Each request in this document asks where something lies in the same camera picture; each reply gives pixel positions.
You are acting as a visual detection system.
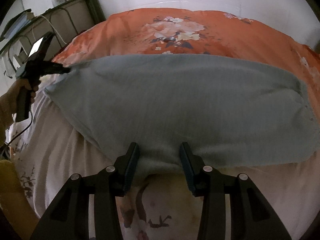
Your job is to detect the white cable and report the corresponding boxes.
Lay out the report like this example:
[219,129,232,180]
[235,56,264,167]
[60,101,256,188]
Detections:
[31,15,68,46]

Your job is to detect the grey knit pants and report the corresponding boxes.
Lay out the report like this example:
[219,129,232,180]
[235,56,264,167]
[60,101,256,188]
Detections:
[45,54,319,173]

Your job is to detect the person left hand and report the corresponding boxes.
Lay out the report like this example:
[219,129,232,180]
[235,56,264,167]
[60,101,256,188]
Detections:
[3,79,41,114]

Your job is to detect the metal bed frame headboard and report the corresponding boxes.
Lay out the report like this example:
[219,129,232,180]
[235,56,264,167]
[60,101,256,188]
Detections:
[1,0,105,83]

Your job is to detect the orange floral bed sheet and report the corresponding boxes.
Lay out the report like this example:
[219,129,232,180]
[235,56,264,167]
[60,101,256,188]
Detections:
[10,9,319,239]

